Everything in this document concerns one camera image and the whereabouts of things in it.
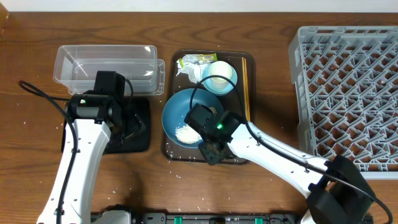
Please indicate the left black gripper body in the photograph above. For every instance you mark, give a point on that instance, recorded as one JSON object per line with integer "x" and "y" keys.
{"x": 130, "y": 124}

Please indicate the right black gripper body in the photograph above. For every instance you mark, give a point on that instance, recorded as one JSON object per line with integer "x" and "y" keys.
{"x": 212, "y": 156}

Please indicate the pile of white rice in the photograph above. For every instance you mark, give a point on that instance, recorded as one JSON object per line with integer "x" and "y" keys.
{"x": 187, "y": 135}

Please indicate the dark blue plate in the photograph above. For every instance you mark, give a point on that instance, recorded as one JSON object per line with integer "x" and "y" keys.
{"x": 178, "y": 106}

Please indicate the cream white cup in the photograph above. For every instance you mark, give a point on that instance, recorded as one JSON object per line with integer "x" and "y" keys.
{"x": 222, "y": 69}

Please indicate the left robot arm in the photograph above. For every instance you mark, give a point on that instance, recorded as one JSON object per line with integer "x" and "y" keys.
{"x": 72, "y": 193}

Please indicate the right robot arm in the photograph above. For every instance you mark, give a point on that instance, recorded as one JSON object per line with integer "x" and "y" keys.
{"x": 335, "y": 191}

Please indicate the grey dishwasher rack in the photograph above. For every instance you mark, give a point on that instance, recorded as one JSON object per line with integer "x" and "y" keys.
{"x": 345, "y": 78}

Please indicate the black plastic bin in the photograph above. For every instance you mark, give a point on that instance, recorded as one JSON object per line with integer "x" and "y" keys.
{"x": 107, "y": 125}

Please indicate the dark brown serving tray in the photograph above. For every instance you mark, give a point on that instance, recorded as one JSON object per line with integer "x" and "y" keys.
{"x": 245, "y": 68}

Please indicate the light blue small bowl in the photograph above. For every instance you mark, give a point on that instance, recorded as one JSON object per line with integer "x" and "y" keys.
{"x": 219, "y": 89}

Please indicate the clear plastic bin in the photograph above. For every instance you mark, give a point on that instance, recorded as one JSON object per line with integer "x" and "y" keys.
{"x": 76, "y": 67}

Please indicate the crumpled white green wrapper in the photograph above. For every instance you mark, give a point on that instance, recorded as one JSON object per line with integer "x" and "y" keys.
{"x": 193, "y": 65}

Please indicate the wooden chopstick right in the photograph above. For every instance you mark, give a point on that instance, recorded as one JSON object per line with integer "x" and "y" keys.
{"x": 247, "y": 90}

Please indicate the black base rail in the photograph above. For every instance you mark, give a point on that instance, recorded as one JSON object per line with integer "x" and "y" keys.
{"x": 163, "y": 218}

